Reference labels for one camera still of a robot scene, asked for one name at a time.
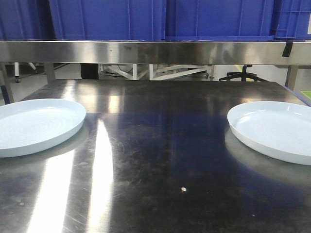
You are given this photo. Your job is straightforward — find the light blue plate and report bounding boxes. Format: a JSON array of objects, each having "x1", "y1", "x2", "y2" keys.
[
  {"x1": 227, "y1": 101, "x2": 311, "y2": 165},
  {"x1": 0, "y1": 99, "x2": 86, "y2": 158}
]

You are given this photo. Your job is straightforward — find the black office chair base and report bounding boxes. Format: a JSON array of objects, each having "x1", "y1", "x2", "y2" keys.
[{"x1": 218, "y1": 65, "x2": 267, "y2": 82}]

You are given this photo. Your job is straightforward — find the blue plastic crate right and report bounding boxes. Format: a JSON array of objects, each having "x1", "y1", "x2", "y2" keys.
[{"x1": 165, "y1": 0, "x2": 274, "y2": 41}]

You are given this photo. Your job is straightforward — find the blue plastic crate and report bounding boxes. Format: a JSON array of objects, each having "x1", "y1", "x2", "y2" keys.
[
  {"x1": 165, "y1": 0, "x2": 274, "y2": 41},
  {"x1": 0, "y1": 0, "x2": 55, "y2": 40},
  {"x1": 49, "y1": 0, "x2": 166, "y2": 41}
]

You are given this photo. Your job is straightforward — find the blue plastic crate middle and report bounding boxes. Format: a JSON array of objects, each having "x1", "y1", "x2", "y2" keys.
[{"x1": 49, "y1": 0, "x2": 166, "y2": 41}]

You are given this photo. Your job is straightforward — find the black tape strip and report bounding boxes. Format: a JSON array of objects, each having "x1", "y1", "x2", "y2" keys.
[{"x1": 282, "y1": 41, "x2": 294, "y2": 57}]

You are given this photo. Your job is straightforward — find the blue plastic crate left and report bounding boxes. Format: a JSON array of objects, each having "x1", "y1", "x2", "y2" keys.
[{"x1": 0, "y1": 0, "x2": 55, "y2": 40}]

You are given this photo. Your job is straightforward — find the white metal frame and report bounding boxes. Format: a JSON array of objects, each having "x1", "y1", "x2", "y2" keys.
[{"x1": 99, "y1": 64, "x2": 214, "y2": 81}]

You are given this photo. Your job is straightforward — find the stainless steel shelf rail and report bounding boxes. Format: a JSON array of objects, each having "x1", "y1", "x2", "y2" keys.
[{"x1": 0, "y1": 41, "x2": 311, "y2": 66}]

